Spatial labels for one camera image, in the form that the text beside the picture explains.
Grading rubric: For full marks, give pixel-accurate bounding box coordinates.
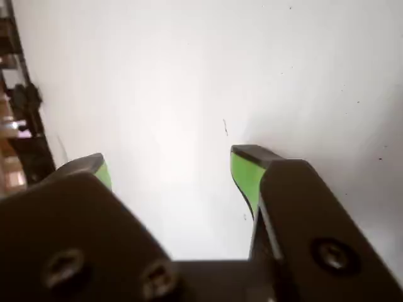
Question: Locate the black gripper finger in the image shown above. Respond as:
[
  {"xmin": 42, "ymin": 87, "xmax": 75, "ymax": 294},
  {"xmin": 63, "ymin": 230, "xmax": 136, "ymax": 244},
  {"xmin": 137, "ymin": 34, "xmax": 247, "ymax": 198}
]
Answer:
[
  {"xmin": 230, "ymin": 144, "xmax": 403, "ymax": 302},
  {"xmin": 0, "ymin": 152, "xmax": 190, "ymax": 302}
]

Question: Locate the dark furniture beside table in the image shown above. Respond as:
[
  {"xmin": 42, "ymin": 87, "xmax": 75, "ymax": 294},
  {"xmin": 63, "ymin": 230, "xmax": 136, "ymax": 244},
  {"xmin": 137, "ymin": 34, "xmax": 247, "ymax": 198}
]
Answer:
[{"xmin": 0, "ymin": 0, "xmax": 57, "ymax": 189}]

